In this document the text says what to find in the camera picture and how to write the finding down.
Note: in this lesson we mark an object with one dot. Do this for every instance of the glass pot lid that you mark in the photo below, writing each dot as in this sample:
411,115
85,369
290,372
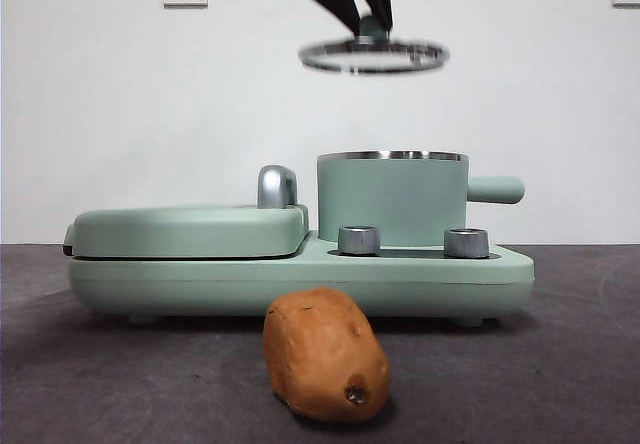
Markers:
370,27

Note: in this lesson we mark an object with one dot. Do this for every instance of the brown potato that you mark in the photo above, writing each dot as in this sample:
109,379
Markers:
320,354

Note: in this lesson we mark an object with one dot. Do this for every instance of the silver control knob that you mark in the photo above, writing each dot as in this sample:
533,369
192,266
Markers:
466,244
359,241

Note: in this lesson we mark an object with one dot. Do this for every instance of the mint green breakfast machine base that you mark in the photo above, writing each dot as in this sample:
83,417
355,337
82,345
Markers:
200,284

